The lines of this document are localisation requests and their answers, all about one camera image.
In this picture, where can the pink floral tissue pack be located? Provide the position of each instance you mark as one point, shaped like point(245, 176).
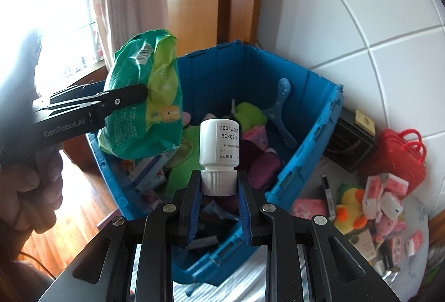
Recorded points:
point(309, 209)

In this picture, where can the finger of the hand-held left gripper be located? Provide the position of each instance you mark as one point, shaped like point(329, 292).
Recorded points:
point(121, 95)

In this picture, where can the green plastic packet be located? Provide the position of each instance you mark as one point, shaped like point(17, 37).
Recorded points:
point(146, 107)

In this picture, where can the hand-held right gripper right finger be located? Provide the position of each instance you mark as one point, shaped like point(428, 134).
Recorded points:
point(247, 218)

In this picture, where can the person's left hand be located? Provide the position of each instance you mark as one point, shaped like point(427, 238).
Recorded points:
point(34, 184)

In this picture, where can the white blue medicine box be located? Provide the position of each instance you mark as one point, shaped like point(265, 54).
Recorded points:
point(149, 170)

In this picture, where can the yellow duck plush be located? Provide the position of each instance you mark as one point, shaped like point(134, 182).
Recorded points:
point(351, 211)

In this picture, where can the white bottle with ribbed cap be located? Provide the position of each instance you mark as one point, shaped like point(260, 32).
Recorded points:
point(219, 149)

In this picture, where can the red carrying case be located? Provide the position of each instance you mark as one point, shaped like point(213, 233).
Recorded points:
point(396, 159)

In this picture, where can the small beige box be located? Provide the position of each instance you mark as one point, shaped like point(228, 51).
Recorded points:
point(365, 122)

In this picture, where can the blue plastic crate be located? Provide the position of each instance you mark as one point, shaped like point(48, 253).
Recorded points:
point(306, 135)

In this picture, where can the black silver long box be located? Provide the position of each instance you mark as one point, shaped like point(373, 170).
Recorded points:
point(327, 192)

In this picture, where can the maroon cloth pouch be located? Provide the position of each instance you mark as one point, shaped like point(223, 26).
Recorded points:
point(264, 168)

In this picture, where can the pile of pink tissue packets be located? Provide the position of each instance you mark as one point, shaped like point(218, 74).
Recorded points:
point(389, 197)

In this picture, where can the blue plastic curved toy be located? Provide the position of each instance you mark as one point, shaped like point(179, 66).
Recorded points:
point(281, 107)

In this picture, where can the lime green plush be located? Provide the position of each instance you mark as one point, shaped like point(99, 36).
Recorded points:
point(247, 114)

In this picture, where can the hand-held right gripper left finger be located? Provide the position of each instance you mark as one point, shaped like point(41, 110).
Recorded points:
point(194, 215)

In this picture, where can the pink pig plush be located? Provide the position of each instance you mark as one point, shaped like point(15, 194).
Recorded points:
point(385, 226)

